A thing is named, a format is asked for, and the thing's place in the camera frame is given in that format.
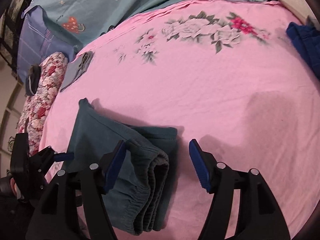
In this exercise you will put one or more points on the black garment on quilt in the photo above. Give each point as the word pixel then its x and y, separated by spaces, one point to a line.
pixel 32 80

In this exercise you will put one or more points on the red floral quilt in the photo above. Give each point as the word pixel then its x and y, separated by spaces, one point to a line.
pixel 37 107

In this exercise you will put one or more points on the folded grey garment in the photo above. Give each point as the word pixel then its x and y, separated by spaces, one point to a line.
pixel 76 68

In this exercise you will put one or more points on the cream textured pillow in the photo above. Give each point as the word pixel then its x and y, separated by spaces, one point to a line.
pixel 302 11

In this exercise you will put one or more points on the blue plaid pillow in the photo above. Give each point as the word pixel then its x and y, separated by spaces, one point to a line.
pixel 39 38

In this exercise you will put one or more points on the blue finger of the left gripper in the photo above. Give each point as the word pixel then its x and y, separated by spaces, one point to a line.
pixel 59 157

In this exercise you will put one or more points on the framed wall pictures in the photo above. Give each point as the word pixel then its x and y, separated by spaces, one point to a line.
pixel 11 24

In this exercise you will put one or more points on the pink floral bed sheet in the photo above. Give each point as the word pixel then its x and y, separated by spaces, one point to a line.
pixel 223 73

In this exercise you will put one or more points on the person left hand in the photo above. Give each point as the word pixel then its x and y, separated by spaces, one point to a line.
pixel 16 191

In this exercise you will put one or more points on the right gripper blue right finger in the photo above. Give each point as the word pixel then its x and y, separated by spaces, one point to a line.
pixel 259 215

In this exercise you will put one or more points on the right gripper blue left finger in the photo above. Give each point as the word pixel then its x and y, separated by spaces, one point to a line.
pixel 56 215

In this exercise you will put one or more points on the blue red jacket pile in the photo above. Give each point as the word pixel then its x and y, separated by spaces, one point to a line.
pixel 305 39

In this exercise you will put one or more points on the dark teal pants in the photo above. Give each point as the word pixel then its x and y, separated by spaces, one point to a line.
pixel 141 195

